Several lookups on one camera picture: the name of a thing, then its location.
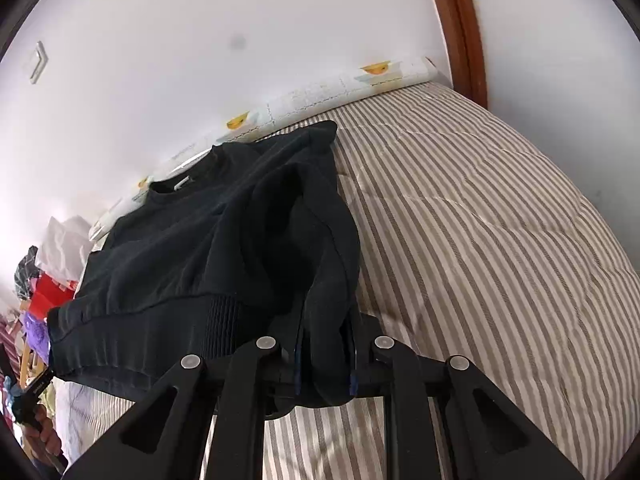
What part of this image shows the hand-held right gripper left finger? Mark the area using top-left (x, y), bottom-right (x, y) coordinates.
top-left (62, 335), bottom-right (306, 480)

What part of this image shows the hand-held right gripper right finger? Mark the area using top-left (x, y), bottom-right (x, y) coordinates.
top-left (344, 310), bottom-right (587, 480)

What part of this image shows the black sweatshirt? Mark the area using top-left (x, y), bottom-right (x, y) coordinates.
top-left (46, 121), bottom-right (362, 408)

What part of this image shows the person's left hand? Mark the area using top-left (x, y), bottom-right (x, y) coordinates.
top-left (22, 404), bottom-right (64, 463)

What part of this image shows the purple cloth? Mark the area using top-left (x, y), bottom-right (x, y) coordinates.
top-left (21, 309), bottom-right (52, 363)

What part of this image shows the red paper bag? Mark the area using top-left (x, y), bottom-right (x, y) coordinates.
top-left (28, 272), bottom-right (77, 319)

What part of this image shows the plaid cloth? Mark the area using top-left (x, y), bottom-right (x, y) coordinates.
top-left (12, 246), bottom-right (45, 302)

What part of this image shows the white plastic bag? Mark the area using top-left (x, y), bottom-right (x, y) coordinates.
top-left (36, 216), bottom-right (97, 287)

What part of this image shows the striped quilt bed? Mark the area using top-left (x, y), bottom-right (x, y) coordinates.
top-left (52, 82), bottom-right (640, 480)

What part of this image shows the white printed mat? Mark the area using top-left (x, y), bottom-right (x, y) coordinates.
top-left (90, 57), bottom-right (444, 239)

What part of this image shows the white wall light switch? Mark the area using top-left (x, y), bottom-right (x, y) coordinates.
top-left (28, 40), bottom-right (49, 85)

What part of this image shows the brown wooden door frame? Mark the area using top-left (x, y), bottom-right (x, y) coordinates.
top-left (419, 0), bottom-right (489, 109)

